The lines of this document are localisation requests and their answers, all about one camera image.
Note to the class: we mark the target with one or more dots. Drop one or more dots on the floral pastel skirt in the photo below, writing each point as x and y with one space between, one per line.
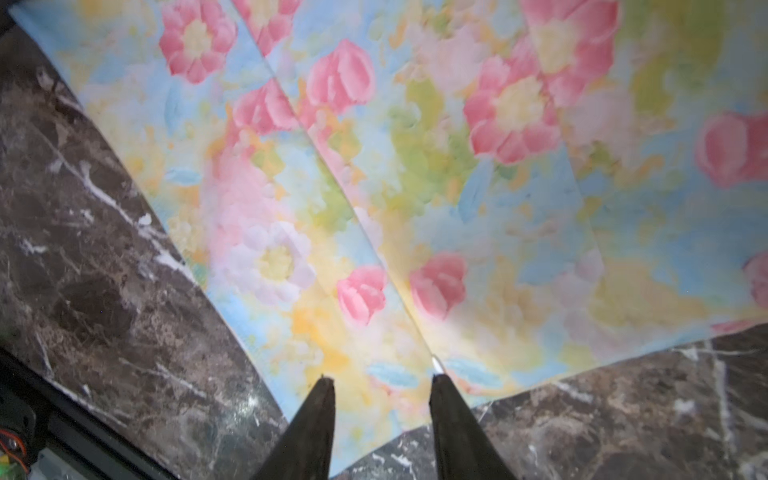
525 190

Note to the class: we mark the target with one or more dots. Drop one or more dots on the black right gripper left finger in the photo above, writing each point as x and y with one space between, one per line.
304 450

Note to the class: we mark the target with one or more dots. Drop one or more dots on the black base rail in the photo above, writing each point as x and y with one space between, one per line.
49 436

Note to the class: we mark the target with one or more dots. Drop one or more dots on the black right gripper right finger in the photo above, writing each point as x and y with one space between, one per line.
462 449

